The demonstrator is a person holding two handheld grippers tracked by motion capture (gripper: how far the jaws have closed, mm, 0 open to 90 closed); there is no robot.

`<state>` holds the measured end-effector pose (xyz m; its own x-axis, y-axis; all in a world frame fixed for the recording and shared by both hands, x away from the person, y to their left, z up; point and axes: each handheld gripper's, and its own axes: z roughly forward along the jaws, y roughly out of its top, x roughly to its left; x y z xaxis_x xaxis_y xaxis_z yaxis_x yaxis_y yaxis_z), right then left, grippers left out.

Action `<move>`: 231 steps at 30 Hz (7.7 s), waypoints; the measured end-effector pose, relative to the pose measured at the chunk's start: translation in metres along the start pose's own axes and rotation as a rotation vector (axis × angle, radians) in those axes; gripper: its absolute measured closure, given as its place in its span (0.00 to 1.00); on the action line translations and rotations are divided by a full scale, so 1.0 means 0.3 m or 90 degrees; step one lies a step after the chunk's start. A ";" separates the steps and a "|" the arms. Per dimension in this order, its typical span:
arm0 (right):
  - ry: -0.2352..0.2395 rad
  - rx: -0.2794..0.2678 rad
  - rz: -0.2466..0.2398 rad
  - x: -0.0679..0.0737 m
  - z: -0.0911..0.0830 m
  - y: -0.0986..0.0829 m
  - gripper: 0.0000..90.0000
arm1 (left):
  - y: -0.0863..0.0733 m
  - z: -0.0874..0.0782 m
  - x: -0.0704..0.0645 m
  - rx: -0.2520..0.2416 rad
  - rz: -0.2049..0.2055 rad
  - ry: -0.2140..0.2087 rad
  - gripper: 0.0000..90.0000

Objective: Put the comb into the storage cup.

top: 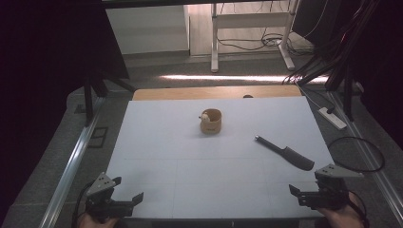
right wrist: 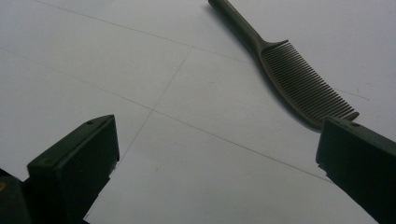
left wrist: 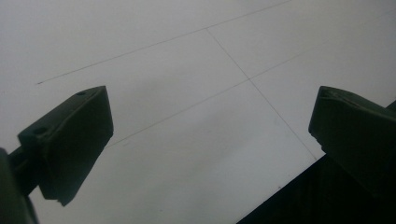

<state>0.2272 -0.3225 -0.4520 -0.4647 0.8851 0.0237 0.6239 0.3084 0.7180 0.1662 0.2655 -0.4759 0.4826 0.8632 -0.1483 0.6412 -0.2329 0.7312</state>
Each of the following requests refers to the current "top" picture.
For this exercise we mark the black metal stand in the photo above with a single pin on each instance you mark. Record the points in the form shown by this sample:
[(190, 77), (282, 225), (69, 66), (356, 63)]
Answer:
[(348, 91), (88, 101)]

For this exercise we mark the person's right hand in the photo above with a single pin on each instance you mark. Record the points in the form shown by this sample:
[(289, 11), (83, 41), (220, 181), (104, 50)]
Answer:
[(343, 218)]

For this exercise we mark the white cabinet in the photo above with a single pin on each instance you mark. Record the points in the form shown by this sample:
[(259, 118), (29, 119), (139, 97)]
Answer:
[(149, 30)]

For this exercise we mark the white power strip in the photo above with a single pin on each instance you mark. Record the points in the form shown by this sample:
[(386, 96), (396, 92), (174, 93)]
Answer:
[(333, 118)]

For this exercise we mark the black floor outlet cover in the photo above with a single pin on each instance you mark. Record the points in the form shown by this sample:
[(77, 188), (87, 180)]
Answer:
[(98, 137)]

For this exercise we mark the person's left hand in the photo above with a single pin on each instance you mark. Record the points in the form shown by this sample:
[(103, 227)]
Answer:
[(95, 223)]

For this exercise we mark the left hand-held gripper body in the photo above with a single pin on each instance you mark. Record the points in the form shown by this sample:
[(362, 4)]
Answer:
[(101, 202)]

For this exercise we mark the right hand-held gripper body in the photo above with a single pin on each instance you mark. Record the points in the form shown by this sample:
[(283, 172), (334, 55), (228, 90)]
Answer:
[(329, 193)]

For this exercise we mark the wooden table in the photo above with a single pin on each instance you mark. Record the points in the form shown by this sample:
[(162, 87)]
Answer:
[(190, 93)]

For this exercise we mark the tan frog cup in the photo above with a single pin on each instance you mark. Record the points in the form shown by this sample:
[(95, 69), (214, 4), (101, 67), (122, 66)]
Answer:
[(211, 124)]

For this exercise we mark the white desk frame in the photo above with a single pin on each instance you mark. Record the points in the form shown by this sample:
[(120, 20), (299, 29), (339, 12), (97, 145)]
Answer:
[(250, 20)]

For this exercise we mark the aluminium rail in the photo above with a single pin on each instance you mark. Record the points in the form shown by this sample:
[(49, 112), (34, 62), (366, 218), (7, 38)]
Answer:
[(385, 186), (71, 167)]

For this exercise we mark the black comb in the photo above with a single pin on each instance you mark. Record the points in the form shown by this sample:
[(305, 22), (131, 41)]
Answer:
[(293, 155)]

